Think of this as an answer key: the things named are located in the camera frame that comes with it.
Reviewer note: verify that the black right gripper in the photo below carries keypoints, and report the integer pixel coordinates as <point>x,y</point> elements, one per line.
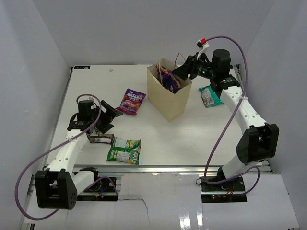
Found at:
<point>190,67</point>

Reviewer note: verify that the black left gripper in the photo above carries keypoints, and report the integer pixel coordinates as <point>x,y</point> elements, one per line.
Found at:
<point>108,116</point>

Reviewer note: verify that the purple nut snack bag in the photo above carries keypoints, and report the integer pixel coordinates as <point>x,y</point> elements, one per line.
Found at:
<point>167,79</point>

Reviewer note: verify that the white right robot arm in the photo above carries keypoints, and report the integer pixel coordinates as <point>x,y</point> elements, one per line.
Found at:
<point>259,138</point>

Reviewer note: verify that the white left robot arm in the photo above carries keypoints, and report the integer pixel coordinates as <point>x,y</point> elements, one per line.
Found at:
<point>57,187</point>

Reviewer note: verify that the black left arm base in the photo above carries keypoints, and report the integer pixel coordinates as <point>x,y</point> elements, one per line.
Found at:
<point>102,191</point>

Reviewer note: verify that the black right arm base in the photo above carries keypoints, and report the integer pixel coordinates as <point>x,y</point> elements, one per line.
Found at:
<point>229,192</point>

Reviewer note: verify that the red purple candy bag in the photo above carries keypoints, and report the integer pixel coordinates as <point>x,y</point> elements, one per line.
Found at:
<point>131,102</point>

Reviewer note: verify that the green candy bag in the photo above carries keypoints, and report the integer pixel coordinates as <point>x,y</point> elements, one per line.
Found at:
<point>127,151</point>

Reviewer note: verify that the brown paper bag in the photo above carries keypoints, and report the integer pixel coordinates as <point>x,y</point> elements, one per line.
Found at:
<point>170,105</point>

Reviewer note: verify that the brown chocolate bar wrapper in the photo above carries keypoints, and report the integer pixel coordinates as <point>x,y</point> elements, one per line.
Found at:
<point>105,138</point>

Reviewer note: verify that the dark small candy packet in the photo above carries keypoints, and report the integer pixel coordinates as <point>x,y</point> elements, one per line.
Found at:
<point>94,132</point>

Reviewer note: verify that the teal snack packet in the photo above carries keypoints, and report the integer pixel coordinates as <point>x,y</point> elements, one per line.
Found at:
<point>209,97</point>

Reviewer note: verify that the blue left table label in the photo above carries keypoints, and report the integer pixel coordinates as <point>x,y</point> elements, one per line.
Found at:
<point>81,67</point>

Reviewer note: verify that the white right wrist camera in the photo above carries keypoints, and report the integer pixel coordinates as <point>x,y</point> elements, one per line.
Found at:
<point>202,45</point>

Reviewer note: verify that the aluminium front table rail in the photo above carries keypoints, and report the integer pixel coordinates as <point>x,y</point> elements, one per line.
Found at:
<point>122,169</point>

